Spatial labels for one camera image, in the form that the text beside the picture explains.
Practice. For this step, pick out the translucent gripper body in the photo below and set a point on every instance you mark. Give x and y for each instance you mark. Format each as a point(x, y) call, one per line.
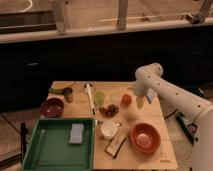
point(140, 100)

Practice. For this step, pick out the orange apple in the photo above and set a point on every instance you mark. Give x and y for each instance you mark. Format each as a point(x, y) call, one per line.
point(126, 100)

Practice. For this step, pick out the white paper cup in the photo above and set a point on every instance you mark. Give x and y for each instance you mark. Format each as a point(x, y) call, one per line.
point(109, 129)

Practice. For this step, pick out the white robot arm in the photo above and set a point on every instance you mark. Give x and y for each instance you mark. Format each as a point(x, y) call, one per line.
point(198, 109)

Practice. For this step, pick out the green plastic cup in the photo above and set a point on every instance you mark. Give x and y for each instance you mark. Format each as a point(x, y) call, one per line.
point(99, 98)

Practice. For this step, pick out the metal measuring cup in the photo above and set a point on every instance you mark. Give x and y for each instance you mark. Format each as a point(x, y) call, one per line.
point(68, 94)

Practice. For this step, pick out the grey folded cloth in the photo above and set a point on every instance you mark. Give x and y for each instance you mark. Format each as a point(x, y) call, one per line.
point(150, 95)

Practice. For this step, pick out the bunch of dark grapes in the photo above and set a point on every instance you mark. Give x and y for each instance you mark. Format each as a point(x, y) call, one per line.
point(109, 111)

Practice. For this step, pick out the orange bowl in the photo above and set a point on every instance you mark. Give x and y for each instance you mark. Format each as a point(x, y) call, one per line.
point(145, 138)

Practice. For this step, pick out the black wooden block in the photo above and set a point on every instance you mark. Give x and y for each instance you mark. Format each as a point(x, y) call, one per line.
point(114, 146)

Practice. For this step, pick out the green bin with items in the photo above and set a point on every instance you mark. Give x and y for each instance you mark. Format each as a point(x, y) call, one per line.
point(188, 128)

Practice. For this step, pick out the blue grey sponge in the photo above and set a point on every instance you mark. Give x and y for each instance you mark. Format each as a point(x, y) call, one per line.
point(76, 133)

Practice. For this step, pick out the dark red bowl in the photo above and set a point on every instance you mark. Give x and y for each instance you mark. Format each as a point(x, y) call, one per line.
point(52, 107)

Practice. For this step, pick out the green plastic tray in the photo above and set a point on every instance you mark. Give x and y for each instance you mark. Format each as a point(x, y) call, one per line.
point(50, 149)

